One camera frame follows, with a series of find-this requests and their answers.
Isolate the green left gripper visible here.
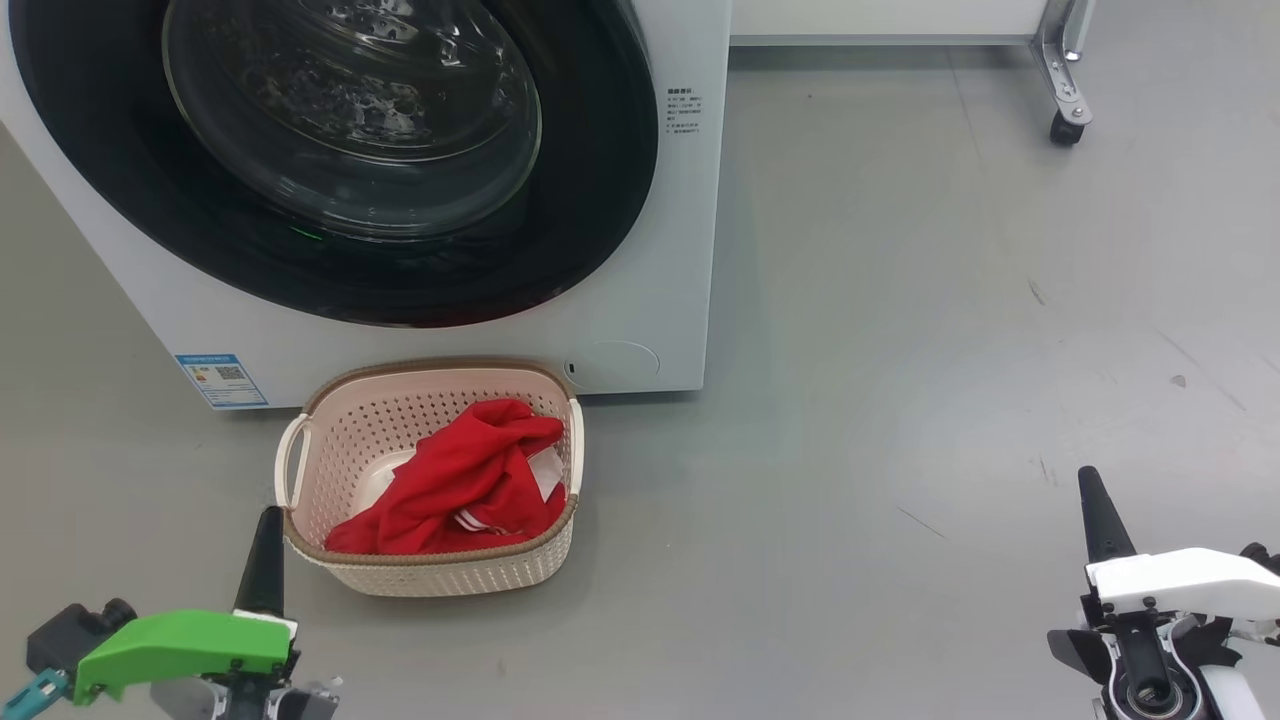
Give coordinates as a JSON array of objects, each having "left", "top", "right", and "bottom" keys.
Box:
[{"left": 73, "top": 506, "right": 299, "bottom": 706}]

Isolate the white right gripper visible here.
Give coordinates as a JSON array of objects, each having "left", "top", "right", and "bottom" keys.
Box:
[{"left": 1077, "top": 465, "right": 1280, "bottom": 626}]

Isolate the dark round glass washer door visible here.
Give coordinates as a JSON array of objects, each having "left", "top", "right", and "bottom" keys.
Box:
[{"left": 8, "top": 0, "right": 661, "bottom": 329}]

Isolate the cream perforated laundry basket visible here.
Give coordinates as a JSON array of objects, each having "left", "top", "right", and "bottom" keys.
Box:
[{"left": 275, "top": 357, "right": 586, "bottom": 599}]

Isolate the white washing machine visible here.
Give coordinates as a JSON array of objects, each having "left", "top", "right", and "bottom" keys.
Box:
[{"left": 0, "top": 0, "right": 733, "bottom": 411}]

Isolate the blue energy label sticker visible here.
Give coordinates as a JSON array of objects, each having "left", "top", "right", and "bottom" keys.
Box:
[{"left": 175, "top": 353, "right": 269, "bottom": 409}]

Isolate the teal left camera connector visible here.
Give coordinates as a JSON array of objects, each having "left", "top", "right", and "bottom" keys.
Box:
[{"left": 0, "top": 668, "right": 71, "bottom": 720}]

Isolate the metal frame leg with caster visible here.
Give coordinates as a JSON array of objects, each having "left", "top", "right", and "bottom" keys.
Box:
[{"left": 1030, "top": 0, "right": 1096, "bottom": 148}]

